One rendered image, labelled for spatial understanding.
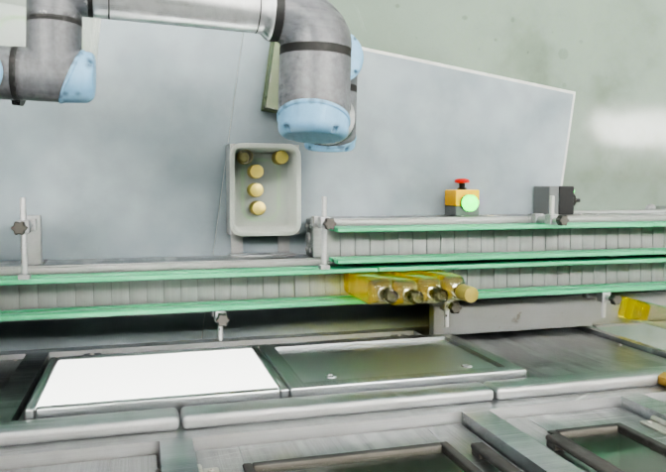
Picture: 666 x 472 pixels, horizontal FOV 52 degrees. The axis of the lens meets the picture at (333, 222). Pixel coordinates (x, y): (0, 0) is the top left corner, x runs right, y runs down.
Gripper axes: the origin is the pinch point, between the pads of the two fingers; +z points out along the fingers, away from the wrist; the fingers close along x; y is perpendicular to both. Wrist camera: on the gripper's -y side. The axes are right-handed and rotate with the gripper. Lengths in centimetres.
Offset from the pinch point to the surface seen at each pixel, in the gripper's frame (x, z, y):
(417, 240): 26, 20, -90
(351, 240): 27, 20, -72
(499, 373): 43, -26, -90
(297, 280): 38, 18, -60
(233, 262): 35, 19, -44
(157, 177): 18.5, 33.9, -25.1
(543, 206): 14, 28, -129
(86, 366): 54, -1, -15
